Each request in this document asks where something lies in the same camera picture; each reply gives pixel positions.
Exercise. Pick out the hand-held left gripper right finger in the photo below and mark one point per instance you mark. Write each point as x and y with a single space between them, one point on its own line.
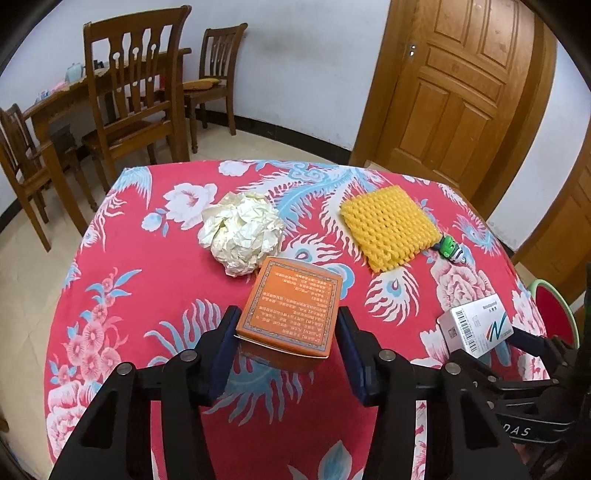
353 355

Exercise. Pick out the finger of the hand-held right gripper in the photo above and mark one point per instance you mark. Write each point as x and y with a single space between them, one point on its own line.
471 367
533 342

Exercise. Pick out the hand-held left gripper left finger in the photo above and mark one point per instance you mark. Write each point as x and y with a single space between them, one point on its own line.
226 350

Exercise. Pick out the red green-rimmed basin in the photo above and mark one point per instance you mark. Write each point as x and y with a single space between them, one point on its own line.
554 309

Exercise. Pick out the white teal medicine box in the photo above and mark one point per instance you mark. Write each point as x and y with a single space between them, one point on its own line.
475 323

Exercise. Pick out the orange cardboard box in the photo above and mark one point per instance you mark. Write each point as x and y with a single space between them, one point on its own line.
291 309

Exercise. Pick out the yellow foam fruit net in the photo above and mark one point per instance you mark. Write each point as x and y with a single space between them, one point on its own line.
390 226

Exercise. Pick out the red floral tablecloth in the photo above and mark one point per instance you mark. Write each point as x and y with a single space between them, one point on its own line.
161 286

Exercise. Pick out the wooden door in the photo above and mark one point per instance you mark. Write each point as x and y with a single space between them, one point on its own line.
461 101
568 230

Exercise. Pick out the crumpled cream paper ball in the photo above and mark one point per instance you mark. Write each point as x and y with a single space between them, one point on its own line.
242 233

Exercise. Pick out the small green toy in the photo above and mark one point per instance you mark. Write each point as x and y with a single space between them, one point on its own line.
450 248

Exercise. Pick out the yellow seat cushion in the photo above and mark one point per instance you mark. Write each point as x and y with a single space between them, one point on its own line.
201 84

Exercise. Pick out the wooden chair with cushion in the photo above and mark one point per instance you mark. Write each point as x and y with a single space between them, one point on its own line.
221 50

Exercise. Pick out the wooden dining table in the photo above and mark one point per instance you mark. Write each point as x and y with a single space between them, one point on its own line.
69 92

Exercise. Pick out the tall wooden chair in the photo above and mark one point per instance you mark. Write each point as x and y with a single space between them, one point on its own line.
134 55

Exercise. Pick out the pink packet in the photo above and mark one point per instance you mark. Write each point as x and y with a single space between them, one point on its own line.
53 87

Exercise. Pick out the pale green teapot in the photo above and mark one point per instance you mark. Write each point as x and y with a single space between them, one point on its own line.
74 73

